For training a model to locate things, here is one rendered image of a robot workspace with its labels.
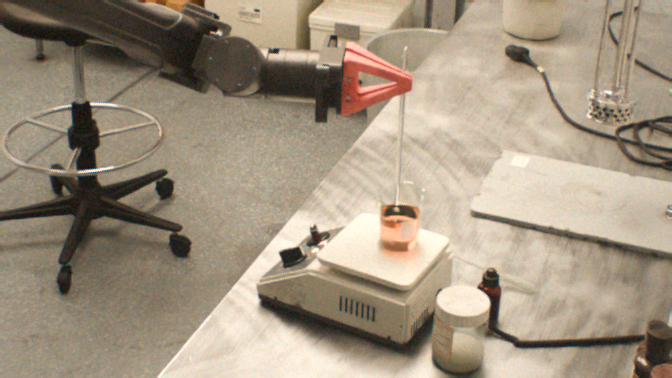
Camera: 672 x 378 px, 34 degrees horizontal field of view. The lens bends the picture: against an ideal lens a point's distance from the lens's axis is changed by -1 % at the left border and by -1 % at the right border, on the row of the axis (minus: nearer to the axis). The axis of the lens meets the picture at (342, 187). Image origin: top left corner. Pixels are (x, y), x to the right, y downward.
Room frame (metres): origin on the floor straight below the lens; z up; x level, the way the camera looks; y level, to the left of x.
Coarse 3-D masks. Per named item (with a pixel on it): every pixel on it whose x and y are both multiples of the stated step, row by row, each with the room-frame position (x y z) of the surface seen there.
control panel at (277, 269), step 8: (320, 232) 1.18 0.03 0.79; (328, 232) 1.17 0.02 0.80; (336, 232) 1.15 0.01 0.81; (304, 240) 1.17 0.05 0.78; (328, 240) 1.13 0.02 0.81; (304, 248) 1.14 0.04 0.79; (312, 248) 1.13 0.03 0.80; (320, 248) 1.11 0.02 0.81; (312, 256) 1.09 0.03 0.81; (280, 264) 1.11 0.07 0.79; (304, 264) 1.08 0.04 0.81; (272, 272) 1.09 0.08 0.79; (280, 272) 1.08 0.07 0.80; (288, 272) 1.07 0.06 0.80
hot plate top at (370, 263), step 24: (360, 216) 1.14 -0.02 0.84; (336, 240) 1.09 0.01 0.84; (360, 240) 1.09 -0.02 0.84; (432, 240) 1.10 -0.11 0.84; (336, 264) 1.04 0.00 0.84; (360, 264) 1.04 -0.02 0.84; (384, 264) 1.04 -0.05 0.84; (408, 264) 1.04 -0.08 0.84; (432, 264) 1.05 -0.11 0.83; (408, 288) 1.00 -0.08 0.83
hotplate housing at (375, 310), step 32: (448, 256) 1.10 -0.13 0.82; (288, 288) 1.06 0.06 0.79; (320, 288) 1.04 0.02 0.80; (352, 288) 1.02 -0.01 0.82; (384, 288) 1.02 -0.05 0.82; (416, 288) 1.02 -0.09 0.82; (320, 320) 1.05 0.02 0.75; (352, 320) 1.02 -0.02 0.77; (384, 320) 1.00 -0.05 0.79; (416, 320) 1.02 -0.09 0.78
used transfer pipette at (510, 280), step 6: (456, 258) 1.16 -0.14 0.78; (474, 264) 1.15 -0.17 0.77; (480, 270) 1.15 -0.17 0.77; (504, 276) 1.14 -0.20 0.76; (510, 276) 1.13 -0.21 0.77; (510, 282) 1.13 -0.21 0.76; (516, 282) 1.13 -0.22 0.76; (522, 282) 1.13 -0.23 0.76; (528, 282) 1.13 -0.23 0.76; (522, 288) 1.12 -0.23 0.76; (528, 288) 1.12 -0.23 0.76; (534, 288) 1.12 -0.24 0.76
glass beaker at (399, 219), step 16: (384, 192) 1.10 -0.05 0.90; (400, 192) 1.11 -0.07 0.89; (416, 192) 1.10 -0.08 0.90; (384, 208) 1.07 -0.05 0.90; (400, 208) 1.06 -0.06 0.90; (416, 208) 1.07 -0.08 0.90; (384, 224) 1.07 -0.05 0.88; (400, 224) 1.06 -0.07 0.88; (416, 224) 1.07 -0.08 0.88; (384, 240) 1.06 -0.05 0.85; (400, 240) 1.06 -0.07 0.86; (416, 240) 1.07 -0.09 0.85
